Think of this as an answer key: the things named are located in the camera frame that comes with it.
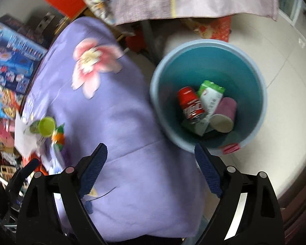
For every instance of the purple floral blanket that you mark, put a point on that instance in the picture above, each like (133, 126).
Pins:
(132, 122)

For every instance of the pink paper cup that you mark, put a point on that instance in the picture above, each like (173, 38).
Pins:
(225, 112)

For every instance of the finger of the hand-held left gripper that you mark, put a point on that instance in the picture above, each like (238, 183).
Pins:
(30, 165)

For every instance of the red patterned box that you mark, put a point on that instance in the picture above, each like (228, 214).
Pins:
(214, 29)

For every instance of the green and white packet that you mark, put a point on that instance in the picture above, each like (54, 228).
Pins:
(211, 94)

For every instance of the blue toy box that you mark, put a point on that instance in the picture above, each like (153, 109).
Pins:
(12, 56)

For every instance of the colourful toy box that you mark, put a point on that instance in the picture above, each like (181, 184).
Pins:
(3, 100)

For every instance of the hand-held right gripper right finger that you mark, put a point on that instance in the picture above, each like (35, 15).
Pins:
(209, 172)

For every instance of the grey table leg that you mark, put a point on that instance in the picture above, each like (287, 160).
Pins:
(150, 40)

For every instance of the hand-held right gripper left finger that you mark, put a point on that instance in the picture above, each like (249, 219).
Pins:
(93, 169)

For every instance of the white paper sheet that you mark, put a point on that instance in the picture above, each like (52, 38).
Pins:
(24, 135)

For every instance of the orange and green snack packet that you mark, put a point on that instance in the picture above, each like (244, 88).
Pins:
(58, 134)

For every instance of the green plastic lid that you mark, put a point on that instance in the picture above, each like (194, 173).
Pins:
(46, 125)

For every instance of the red drink can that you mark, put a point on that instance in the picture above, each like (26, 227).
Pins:
(191, 102)

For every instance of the egg-shaped foil-lidded toy half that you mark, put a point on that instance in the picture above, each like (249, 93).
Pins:
(42, 170)

